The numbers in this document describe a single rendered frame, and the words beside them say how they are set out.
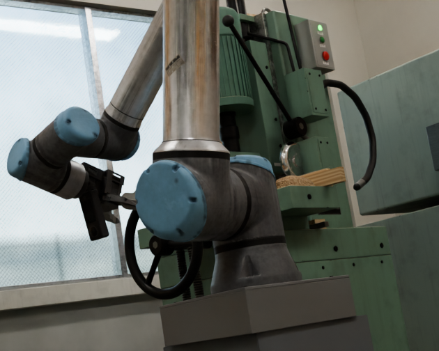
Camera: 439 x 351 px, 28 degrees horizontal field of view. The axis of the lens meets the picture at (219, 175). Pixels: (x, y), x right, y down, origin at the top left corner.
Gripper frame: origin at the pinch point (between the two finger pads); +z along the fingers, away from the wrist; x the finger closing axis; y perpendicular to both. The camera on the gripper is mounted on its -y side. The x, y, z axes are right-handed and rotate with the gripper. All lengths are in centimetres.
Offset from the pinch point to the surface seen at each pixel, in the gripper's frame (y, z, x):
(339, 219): 27, 78, -2
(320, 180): 22, 44, -21
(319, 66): 70, 57, -8
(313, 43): 77, 54, -8
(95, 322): 16, 94, 138
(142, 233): 13.7, 30.3, 35.5
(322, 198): 16, 43, -22
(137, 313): 24, 113, 135
